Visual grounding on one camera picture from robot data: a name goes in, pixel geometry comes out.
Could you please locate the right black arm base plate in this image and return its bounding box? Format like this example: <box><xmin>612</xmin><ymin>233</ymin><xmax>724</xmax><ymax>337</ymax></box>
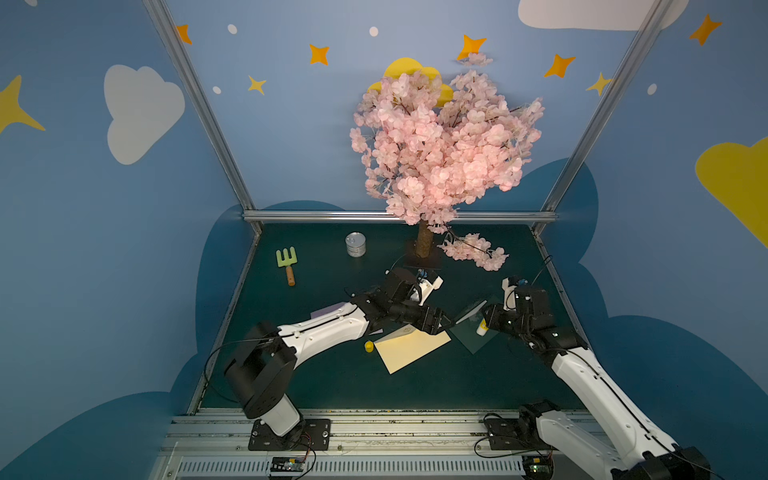
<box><xmin>483</xmin><ymin>415</ymin><xmax>554</xmax><ymax>451</ymax></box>

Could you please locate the right small circuit board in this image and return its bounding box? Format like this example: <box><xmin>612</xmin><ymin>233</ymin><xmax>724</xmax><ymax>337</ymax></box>
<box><xmin>522</xmin><ymin>456</ymin><xmax>554</xmax><ymax>480</ymax></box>

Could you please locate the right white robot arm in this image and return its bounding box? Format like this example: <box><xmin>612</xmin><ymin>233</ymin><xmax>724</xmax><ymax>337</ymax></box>
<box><xmin>482</xmin><ymin>280</ymin><xmax>714</xmax><ymax>479</ymax></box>

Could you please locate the aluminium mounting rail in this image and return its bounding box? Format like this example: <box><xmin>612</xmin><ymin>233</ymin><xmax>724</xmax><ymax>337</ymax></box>
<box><xmin>146</xmin><ymin>409</ymin><xmax>625</xmax><ymax>480</ymax></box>

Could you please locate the purple envelope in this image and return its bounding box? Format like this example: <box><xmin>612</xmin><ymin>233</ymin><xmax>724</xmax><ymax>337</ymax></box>
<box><xmin>310</xmin><ymin>302</ymin><xmax>356</xmax><ymax>321</ymax></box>

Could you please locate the fallen pink blossom branch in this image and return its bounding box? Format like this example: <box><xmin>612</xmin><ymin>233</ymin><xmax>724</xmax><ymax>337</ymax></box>
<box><xmin>439</xmin><ymin>233</ymin><xmax>509</xmax><ymax>272</ymax></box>

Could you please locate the silver tin can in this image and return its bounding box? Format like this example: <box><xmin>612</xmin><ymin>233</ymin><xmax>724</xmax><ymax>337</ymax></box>
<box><xmin>345</xmin><ymin>232</ymin><xmax>367</xmax><ymax>258</ymax></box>

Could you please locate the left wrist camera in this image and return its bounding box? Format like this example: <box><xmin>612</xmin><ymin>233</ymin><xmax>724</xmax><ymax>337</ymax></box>
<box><xmin>410</xmin><ymin>269</ymin><xmax>443</xmax><ymax>306</ymax></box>

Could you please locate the cream yellow envelope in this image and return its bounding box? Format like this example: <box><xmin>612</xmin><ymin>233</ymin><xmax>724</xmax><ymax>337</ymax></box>
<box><xmin>374</xmin><ymin>325</ymin><xmax>451</xmax><ymax>374</ymax></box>

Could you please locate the left small circuit board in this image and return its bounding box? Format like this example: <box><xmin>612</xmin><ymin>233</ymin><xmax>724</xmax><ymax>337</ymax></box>
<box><xmin>269</xmin><ymin>456</ymin><xmax>306</xmax><ymax>477</ymax></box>

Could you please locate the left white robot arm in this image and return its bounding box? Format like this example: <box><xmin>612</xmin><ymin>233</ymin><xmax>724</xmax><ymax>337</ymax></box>
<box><xmin>224</xmin><ymin>268</ymin><xmax>451</xmax><ymax>444</ymax></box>

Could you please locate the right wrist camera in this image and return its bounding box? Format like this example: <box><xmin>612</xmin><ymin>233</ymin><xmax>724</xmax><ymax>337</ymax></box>
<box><xmin>501</xmin><ymin>276</ymin><xmax>529</xmax><ymax>311</ymax></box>

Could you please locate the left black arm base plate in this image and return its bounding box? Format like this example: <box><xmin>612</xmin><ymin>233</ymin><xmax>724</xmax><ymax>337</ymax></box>
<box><xmin>248</xmin><ymin>419</ymin><xmax>332</xmax><ymax>451</ymax></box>

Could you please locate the right aluminium frame post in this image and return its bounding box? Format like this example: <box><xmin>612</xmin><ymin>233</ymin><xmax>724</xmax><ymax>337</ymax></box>
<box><xmin>541</xmin><ymin>0</ymin><xmax>674</xmax><ymax>216</ymax></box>

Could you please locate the rear aluminium frame bar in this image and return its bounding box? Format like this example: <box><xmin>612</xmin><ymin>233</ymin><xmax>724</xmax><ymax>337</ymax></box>
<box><xmin>242</xmin><ymin>209</ymin><xmax>558</xmax><ymax>226</ymax></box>

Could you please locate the aluminium frame post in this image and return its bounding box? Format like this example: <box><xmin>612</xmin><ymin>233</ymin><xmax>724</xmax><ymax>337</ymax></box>
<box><xmin>541</xmin><ymin>0</ymin><xmax>674</xmax><ymax>216</ymax></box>
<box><xmin>143</xmin><ymin>0</ymin><xmax>255</xmax><ymax>211</ymax></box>

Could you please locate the pink cherry blossom tree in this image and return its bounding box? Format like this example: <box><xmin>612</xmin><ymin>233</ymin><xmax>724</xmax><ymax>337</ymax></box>
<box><xmin>350</xmin><ymin>53</ymin><xmax>545</xmax><ymax>240</ymax></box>

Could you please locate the dark green envelope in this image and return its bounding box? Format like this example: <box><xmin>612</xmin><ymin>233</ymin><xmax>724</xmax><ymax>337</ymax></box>
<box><xmin>449</xmin><ymin>296</ymin><xmax>501</xmax><ymax>354</ymax></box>

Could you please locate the small circuit board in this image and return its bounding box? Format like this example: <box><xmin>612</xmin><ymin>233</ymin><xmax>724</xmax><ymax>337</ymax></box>
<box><xmin>522</xmin><ymin>456</ymin><xmax>554</xmax><ymax>480</ymax></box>
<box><xmin>269</xmin><ymin>456</ymin><xmax>306</xmax><ymax>477</ymax></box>

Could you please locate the yellow glue stick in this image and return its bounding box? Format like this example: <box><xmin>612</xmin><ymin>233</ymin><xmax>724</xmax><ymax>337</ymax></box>
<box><xmin>476</xmin><ymin>320</ymin><xmax>489</xmax><ymax>336</ymax></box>

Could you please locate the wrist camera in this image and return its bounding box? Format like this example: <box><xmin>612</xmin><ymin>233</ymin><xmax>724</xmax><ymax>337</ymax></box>
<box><xmin>501</xmin><ymin>276</ymin><xmax>529</xmax><ymax>311</ymax></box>
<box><xmin>410</xmin><ymin>269</ymin><xmax>443</xmax><ymax>306</ymax></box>

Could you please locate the left aluminium frame post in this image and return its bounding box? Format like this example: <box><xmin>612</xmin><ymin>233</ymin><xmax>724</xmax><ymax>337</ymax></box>
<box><xmin>143</xmin><ymin>0</ymin><xmax>255</xmax><ymax>211</ymax></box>

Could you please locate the green toy garden rake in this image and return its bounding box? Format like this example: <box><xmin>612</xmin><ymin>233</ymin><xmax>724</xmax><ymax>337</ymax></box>
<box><xmin>276</xmin><ymin>246</ymin><xmax>298</xmax><ymax>287</ymax></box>

